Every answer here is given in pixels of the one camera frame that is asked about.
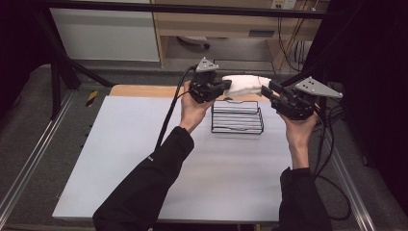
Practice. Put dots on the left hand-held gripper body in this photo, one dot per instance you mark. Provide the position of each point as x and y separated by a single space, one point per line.
203 89

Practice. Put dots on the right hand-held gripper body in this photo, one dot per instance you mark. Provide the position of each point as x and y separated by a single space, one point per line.
298 106

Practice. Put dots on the white towel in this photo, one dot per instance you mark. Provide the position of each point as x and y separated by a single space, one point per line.
245 85

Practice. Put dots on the person's left hand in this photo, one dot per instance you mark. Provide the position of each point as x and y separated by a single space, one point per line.
192 112

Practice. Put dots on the person's right hand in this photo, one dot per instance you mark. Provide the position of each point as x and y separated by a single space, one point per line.
300 134

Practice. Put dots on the grey chair base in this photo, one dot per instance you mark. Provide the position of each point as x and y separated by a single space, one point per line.
194 40

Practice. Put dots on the light wooden desk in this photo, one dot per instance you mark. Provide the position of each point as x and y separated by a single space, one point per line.
218 24

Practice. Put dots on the dark curtain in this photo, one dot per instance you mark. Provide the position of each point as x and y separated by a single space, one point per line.
375 64
16 48

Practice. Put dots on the light grey table mat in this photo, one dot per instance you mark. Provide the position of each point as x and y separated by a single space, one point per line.
128 154

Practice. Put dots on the white cabinet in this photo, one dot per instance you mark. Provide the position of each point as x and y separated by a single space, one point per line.
106 35

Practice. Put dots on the black and yellow tape strip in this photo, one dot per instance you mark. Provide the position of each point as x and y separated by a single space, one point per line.
91 98

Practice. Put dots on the black horizontal frame bar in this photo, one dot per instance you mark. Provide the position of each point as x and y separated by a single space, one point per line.
192 8

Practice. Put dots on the white wall socket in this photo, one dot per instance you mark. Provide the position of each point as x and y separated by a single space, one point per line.
284 4

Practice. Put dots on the aluminium floor rail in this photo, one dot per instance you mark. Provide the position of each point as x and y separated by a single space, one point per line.
352 199
32 160

